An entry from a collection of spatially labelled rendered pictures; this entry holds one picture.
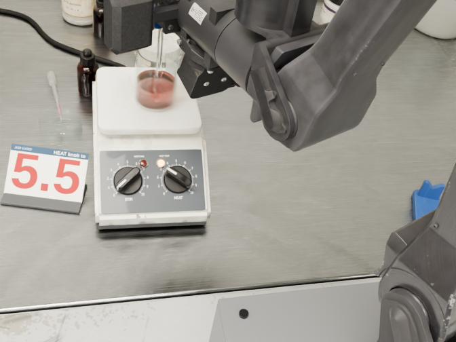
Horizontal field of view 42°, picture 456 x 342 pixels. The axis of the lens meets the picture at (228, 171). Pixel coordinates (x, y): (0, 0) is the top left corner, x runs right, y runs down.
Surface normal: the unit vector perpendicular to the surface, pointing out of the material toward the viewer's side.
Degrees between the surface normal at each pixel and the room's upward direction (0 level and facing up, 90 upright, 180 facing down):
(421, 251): 61
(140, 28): 90
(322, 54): 91
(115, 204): 30
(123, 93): 0
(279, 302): 1
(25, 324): 0
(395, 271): 91
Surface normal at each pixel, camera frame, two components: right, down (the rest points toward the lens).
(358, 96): 0.54, 0.73
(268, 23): -0.16, 0.69
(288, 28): -0.82, 0.33
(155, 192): 0.20, -0.26
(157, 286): 0.14, -0.70
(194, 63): -0.57, 0.51
